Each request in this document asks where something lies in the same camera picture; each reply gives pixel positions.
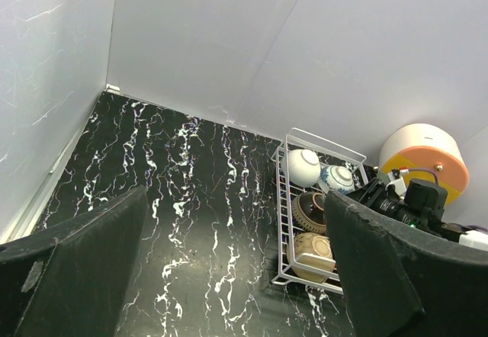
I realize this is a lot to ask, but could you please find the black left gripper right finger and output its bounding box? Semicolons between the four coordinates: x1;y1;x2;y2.
324;191;487;336

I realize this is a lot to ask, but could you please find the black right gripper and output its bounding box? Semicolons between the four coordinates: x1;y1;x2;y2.
348;178;448;234

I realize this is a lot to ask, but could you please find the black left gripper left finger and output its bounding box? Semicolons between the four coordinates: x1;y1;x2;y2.
1;186;149;336

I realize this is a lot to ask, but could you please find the blue floral porcelain bowl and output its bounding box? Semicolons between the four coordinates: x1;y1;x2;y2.
318;165;355;194

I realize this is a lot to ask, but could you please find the black bowl with beige outside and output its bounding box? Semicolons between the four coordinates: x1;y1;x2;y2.
286;233;336;272

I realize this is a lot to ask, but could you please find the tan bowl with brown rim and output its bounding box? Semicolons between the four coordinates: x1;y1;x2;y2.
291;191;326;235

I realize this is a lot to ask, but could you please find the white bowl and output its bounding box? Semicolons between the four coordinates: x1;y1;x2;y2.
285;149;321;188

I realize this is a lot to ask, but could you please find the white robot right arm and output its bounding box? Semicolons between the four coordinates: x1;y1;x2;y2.
348;178;487;251

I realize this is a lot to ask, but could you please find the round mini drawer cabinet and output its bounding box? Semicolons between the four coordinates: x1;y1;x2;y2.
379;124;470;206

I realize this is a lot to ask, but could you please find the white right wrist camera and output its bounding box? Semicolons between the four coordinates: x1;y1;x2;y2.
386;167;409;196

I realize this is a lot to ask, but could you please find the white wire dish rack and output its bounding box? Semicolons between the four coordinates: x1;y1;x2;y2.
272;128;368;294

